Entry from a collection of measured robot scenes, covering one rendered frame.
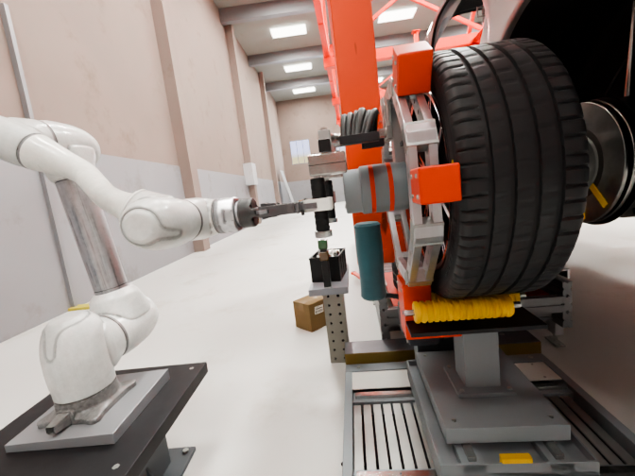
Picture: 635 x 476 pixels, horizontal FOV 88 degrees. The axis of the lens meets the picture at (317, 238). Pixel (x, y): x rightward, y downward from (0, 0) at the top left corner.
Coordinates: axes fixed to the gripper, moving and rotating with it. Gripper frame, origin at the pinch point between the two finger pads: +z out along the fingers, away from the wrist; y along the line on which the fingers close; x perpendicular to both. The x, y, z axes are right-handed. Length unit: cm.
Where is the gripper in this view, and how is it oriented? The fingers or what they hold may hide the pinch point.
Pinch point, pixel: (318, 204)
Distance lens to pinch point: 82.6
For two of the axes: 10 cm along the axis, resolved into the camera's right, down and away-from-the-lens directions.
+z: 9.9, -1.1, -1.2
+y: -1.0, 1.5, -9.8
